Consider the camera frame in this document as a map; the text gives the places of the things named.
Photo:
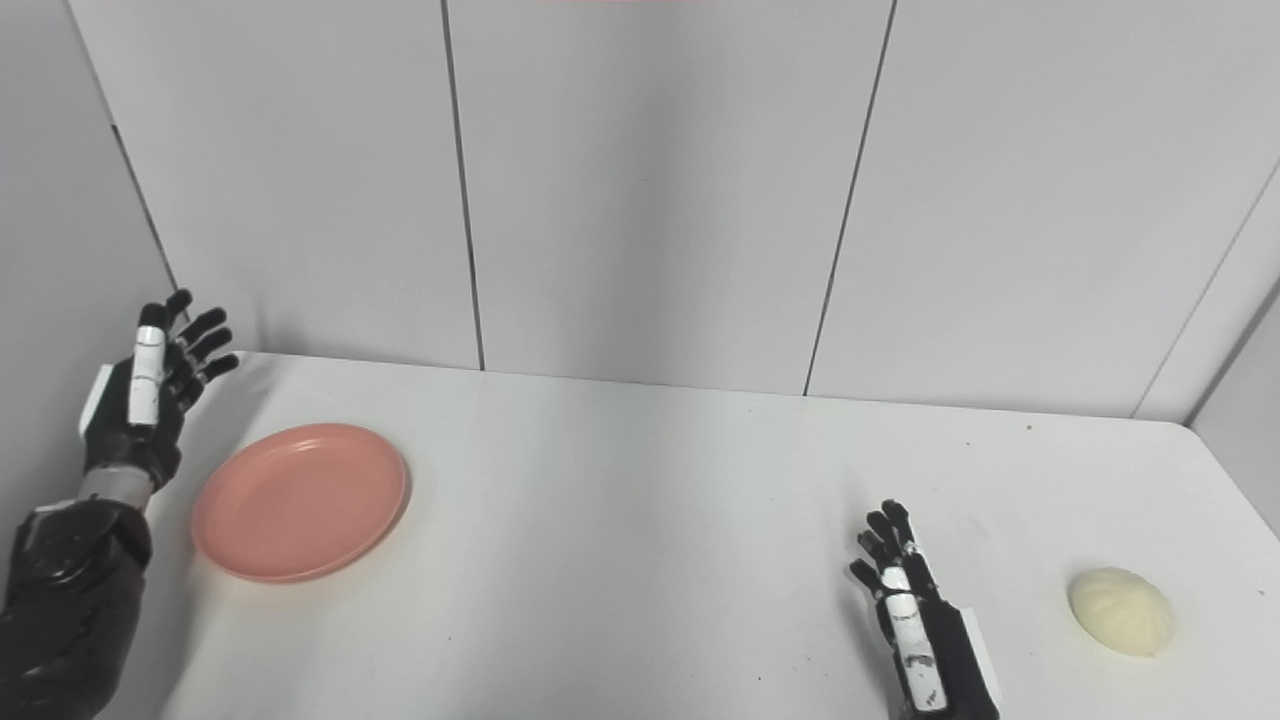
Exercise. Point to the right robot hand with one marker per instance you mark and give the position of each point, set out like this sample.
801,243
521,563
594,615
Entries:
925,640

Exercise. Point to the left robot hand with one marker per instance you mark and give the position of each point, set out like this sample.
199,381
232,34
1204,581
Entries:
140,410

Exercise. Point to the pink round plate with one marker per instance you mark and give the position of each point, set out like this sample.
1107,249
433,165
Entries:
300,500

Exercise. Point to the white steamed bun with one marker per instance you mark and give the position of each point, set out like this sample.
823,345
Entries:
1122,611

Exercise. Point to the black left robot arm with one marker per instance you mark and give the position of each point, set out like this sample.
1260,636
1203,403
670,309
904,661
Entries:
70,600

